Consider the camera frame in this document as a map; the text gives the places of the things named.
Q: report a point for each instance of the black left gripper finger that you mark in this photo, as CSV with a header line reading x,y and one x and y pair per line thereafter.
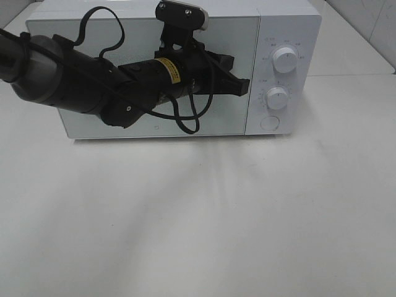
x,y
225,82
182,15

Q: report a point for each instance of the white microwave oven body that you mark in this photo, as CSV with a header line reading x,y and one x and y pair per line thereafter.
x,y
281,23

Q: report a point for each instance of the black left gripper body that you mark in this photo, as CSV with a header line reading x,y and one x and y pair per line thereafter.
x,y
185,66

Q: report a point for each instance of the white microwave knob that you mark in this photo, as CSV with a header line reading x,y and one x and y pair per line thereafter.
x,y
277,98
284,59

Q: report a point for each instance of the round white door button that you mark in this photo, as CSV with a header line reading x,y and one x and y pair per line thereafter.
x,y
270,123

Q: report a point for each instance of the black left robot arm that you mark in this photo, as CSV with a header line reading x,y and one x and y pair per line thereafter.
x,y
50,71

